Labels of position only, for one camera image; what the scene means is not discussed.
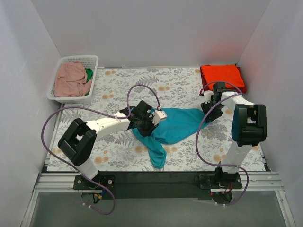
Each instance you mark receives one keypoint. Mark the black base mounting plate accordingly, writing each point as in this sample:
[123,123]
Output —
[151,185]

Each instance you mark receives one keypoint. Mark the aluminium frame rail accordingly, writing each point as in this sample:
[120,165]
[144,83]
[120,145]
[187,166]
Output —
[257,181]

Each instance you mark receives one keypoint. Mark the pink crumpled garment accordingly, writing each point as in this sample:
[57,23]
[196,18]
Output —
[70,80]

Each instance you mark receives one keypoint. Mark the folded dark red t-shirt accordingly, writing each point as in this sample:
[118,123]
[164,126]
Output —
[227,73]

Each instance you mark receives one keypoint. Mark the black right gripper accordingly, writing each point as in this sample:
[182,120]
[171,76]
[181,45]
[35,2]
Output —
[211,112]

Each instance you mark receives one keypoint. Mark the floral patterned table mat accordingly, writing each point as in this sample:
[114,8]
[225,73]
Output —
[114,89]

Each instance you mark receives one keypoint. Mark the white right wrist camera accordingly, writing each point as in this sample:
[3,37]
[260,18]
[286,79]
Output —
[207,95]

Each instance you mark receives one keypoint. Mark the white plastic laundry basket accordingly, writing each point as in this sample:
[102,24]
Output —
[88,61]

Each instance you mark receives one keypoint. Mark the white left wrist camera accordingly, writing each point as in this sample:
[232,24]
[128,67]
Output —
[158,116]

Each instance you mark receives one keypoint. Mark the green garment in basket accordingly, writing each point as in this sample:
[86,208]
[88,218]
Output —
[88,83]

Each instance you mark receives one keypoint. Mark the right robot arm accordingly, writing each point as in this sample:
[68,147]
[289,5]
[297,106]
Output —
[249,127]

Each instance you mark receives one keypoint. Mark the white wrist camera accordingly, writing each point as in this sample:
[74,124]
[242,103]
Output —
[207,95]
[158,116]

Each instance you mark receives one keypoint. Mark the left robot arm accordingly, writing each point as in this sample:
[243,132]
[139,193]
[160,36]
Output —
[78,140]

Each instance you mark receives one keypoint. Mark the folded orange t-shirt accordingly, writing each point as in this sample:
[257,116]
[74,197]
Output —
[204,70]

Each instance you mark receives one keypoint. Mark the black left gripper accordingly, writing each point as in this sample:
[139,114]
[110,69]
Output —
[145,125]

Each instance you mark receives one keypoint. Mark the teal t-shirt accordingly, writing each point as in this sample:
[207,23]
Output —
[180,124]

